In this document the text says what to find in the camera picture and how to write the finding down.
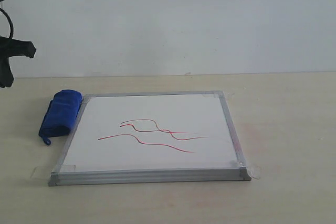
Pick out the blue microfiber cloth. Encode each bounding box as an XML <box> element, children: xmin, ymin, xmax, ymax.
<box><xmin>38</xmin><ymin>89</ymin><xmax>82</xmax><ymax>146</ymax></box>

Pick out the aluminium framed whiteboard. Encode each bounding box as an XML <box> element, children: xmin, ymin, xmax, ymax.
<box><xmin>48</xmin><ymin>91</ymin><xmax>246</xmax><ymax>186</ymax></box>

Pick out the clear tape back right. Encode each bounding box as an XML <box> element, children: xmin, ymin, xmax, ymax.
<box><xmin>202</xmin><ymin>91</ymin><xmax>235</xmax><ymax>100</ymax></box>

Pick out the clear tape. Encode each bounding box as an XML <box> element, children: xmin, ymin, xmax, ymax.
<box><xmin>230</xmin><ymin>162</ymin><xmax>261</xmax><ymax>181</ymax></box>
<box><xmin>202</xmin><ymin>91</ymin><xmax>235</xmax><ymax>100</ymax></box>

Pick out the clear tape front right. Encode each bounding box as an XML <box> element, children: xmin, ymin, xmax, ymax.
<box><xmin>230</xmin><ymin>162</ymin><xmax>261</xmax><ymax>181</ymax></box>

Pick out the black cable loop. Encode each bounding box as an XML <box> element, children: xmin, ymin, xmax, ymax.
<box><xmin>0</xmin><ymin>0</ymin><xmax>14</xmax><ymax>40</ymax></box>

